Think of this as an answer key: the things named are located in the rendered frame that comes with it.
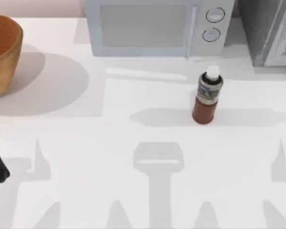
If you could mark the brown bottle with white cap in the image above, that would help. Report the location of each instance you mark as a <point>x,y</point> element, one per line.
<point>206,100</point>

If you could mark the pale microwave oven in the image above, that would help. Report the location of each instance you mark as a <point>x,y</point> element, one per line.
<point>143,28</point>

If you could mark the round microwave knob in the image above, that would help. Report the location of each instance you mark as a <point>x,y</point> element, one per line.
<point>211,34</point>
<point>215,14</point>

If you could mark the wooden basket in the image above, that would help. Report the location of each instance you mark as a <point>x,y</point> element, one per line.
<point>2,57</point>

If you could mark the grey cabinet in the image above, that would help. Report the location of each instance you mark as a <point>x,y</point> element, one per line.
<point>271,31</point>

